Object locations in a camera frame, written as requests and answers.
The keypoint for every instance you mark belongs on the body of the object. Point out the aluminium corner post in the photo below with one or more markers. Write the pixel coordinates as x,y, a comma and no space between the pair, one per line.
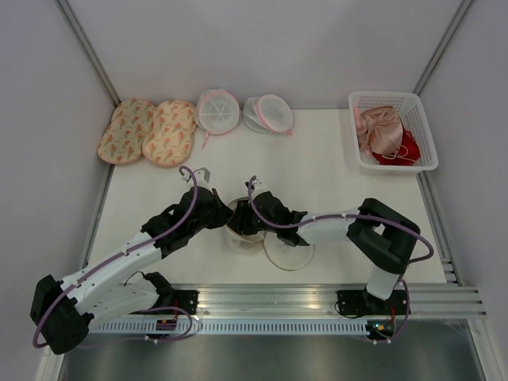
452,28
80,35

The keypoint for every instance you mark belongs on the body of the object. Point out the cream mesh laundry bag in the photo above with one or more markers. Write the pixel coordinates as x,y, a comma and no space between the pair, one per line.
280,254

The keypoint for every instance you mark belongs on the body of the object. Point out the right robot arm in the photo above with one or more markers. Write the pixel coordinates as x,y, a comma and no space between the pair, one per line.
383,235

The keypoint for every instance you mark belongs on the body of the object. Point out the right aluminium corner post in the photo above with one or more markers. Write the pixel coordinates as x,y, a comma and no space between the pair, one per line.
452,28

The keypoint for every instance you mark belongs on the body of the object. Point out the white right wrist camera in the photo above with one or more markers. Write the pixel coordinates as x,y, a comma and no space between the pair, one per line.
256,186

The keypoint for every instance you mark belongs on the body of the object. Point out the floral bra pad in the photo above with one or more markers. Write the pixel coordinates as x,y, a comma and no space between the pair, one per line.
171,140
130,123

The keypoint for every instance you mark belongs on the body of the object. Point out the left aluminium corner post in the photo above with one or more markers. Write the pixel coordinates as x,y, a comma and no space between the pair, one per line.
80,35

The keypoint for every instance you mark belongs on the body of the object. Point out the pink satin bra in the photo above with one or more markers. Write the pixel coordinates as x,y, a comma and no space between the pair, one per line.
378,130

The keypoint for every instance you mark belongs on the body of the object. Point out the white slotted cable duct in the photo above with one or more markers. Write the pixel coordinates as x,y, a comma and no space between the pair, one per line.
236,326

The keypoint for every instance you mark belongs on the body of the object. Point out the pink trimmed mesh bag right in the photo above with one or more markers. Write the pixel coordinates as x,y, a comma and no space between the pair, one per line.
268,114

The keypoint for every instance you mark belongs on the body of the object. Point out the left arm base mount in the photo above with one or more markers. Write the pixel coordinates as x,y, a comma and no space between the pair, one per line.
184,299

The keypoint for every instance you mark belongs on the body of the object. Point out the red bra in basket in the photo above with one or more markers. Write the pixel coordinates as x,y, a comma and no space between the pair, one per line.
408,154

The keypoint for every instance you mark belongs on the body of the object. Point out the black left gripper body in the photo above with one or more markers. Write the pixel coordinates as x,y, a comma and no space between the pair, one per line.
215,217

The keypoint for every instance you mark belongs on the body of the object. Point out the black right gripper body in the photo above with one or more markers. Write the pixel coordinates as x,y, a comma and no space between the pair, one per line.
248,222

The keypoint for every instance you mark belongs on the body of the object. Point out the floral bra pad right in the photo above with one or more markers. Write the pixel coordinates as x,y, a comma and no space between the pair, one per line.
171,140

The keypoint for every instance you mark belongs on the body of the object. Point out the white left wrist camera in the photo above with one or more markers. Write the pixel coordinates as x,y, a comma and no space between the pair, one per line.
202,176

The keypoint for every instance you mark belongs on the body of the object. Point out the pink trimmed mesh bag left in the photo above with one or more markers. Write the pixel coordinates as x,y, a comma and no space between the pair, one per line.
217,113

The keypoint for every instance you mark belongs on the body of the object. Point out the pink trimmed mesh bag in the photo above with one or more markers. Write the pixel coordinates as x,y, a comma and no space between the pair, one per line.
217,113
268,114

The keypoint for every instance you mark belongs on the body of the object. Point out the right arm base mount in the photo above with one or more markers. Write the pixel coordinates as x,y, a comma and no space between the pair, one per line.
359,303

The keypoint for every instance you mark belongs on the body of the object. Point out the floral bra pad left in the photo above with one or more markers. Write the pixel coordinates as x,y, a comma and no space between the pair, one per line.
130,123

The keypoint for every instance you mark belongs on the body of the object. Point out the aluminium front rail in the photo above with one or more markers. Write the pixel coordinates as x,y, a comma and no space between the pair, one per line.
427,301

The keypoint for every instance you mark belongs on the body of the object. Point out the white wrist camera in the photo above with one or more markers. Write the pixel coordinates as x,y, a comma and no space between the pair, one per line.
202,176
256,186

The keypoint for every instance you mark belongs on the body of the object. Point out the white plastic basket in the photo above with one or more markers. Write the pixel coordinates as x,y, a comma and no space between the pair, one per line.
411,112

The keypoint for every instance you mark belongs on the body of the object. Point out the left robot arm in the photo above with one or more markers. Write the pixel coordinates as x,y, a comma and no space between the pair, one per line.
64,310

